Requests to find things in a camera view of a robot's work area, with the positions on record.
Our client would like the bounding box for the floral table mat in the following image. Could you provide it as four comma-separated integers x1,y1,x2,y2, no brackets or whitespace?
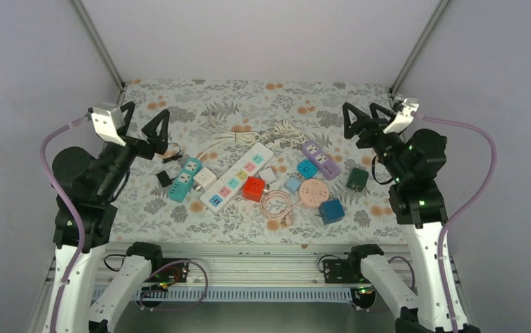
111,79,405,245

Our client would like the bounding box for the white coiled power cord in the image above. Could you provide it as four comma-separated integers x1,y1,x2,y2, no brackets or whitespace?
195,114,263,162

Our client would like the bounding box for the pink coiled cable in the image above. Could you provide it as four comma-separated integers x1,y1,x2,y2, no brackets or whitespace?
259,190,304,228

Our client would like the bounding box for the dark green cube socket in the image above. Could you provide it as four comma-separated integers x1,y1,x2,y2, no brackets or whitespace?
346,167,369,192

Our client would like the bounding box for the blue cube socket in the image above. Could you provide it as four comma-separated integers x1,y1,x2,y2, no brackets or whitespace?
318,199,345,225

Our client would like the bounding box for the teal power strip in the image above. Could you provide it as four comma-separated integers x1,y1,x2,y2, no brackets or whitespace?
168,157,202,203

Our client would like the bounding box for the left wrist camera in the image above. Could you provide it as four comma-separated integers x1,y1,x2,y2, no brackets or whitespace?
89,102,126,146

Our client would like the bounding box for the aluminium rail frame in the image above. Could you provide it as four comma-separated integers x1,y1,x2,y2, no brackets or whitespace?
26,241,476,333

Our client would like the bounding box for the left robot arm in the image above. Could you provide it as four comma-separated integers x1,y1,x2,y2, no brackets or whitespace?
43,102,170,332

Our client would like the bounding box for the pink round socket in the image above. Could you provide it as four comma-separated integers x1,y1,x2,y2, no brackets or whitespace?
298,178,330,209

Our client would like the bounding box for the white tiger cube socket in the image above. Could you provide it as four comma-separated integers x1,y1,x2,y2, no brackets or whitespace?
193,167,217,192

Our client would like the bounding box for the cyan cube socket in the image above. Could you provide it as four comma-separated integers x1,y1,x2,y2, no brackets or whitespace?
297,159,318,179

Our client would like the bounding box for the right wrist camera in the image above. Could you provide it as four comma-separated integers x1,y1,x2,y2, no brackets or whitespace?
383,98,419,135

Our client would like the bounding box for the white multicolour power strip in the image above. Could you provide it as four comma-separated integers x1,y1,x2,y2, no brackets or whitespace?
199,143,274,214

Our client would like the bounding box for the purple power strip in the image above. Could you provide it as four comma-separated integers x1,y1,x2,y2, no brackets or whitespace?
302,141,340,180

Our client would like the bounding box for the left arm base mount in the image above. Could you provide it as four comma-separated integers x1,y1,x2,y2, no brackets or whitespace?
135,259,209,312

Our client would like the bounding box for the red cube socket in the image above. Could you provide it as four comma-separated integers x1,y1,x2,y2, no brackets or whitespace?
242,177,266,203

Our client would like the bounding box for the light blue cube plug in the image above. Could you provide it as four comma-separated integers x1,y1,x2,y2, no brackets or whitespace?
284,177,302,194

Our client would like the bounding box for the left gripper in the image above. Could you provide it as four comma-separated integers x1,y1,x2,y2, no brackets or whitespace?
96,109,169,200

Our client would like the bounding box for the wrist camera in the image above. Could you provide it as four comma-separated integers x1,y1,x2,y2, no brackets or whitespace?
89,102,126,146
383,98,419,135

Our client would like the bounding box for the black charger adapter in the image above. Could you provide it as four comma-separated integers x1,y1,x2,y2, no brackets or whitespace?
156,171,173,188

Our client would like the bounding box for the white braided cord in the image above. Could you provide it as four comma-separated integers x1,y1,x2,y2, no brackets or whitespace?
259,119,311,151

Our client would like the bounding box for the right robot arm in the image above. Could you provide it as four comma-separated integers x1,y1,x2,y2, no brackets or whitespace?
342,101,479,332

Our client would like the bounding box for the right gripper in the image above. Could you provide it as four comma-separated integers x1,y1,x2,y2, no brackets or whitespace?
342,102,409,182

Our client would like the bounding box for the white cube plug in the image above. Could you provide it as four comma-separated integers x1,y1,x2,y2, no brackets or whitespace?
258,167,277,185

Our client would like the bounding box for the black thin cable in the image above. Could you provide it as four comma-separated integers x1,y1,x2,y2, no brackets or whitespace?
161,142,186,165

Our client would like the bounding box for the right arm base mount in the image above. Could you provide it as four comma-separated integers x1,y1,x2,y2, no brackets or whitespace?
315,254,417,314

